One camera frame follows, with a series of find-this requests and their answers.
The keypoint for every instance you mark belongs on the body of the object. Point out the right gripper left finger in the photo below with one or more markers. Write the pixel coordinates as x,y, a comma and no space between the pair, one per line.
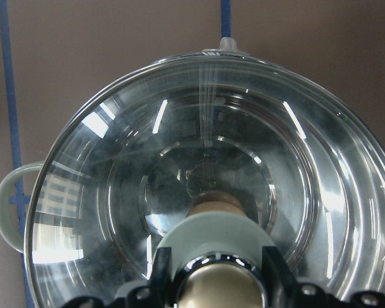
160,278

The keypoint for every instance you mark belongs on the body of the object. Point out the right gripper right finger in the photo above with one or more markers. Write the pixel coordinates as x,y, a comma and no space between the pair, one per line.
276,273

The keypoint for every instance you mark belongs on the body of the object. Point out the glass pot lid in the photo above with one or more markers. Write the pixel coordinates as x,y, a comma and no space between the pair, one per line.
130,164

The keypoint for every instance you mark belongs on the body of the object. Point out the white cooking pot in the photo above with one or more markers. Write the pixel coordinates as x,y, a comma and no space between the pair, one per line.
216,251

